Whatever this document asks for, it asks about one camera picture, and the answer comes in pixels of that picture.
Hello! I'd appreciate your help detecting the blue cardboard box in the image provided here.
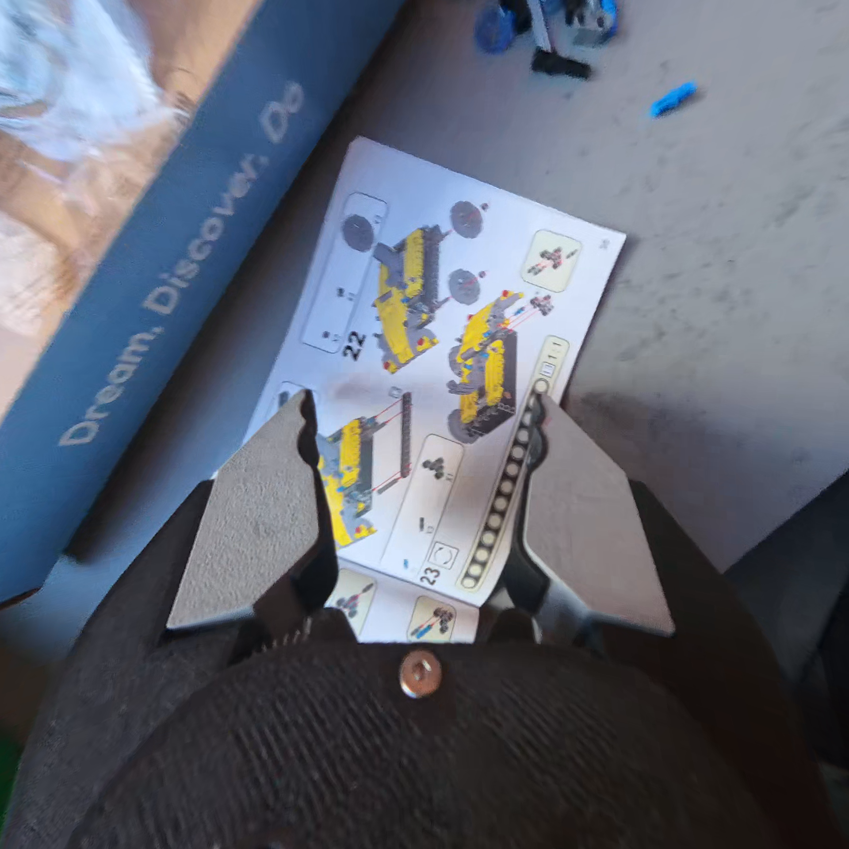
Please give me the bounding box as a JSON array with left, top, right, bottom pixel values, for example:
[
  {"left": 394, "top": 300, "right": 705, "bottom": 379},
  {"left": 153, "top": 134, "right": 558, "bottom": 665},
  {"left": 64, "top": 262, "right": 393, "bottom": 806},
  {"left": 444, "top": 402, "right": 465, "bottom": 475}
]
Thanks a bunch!
[{"left": 0, "top": 0, "right": 407, "bottom": 607}]

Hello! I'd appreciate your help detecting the instruction booklet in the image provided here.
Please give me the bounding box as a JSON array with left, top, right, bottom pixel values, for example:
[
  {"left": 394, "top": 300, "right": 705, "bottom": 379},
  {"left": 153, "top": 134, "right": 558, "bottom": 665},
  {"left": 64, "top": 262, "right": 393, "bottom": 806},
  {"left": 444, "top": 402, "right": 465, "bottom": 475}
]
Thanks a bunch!
[{"left": 245, "top": 136, "right": 628, "bottom": 646}]

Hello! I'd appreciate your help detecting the grey desk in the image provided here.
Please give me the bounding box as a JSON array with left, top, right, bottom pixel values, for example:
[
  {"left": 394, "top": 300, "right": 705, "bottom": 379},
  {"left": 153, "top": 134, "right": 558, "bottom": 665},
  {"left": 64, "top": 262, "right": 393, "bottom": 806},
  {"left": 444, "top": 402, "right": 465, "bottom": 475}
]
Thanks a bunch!
[{"left": 0, "top": 0, "right": 849, "bottom": 664}]

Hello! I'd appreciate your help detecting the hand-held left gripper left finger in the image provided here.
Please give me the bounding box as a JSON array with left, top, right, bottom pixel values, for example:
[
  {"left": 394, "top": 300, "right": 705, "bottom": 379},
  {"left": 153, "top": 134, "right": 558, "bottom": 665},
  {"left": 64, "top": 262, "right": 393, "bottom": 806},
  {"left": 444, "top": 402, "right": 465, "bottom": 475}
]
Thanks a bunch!
[{"left": 169, "top": 392, "right": 339, "bottom": 631}]

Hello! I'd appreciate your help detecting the pile of loose brick parts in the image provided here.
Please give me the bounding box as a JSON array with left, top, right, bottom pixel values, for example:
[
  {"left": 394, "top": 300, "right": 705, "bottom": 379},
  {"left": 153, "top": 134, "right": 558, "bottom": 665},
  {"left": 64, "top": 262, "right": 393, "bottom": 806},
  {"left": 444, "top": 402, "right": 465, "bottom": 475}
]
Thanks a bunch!
[{"left": 474, "top": 0, "right": 623, "bottom": 82}]

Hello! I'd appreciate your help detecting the loose blue pin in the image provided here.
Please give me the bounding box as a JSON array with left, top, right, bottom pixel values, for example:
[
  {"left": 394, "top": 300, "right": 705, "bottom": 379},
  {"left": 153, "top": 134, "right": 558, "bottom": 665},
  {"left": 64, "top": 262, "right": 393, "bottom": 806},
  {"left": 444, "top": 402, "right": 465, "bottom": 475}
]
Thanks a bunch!
[{"left": 649, "top": 83, "right": 699, "bottom": 118}]

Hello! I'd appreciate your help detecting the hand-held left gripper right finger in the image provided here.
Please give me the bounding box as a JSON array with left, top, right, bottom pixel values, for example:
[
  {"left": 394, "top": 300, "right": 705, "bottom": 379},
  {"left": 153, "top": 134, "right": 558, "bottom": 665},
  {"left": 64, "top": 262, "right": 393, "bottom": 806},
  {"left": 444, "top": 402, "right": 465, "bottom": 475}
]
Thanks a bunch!
[{"left": 511, "top": 396, "right": 676, "bottom": 647}]

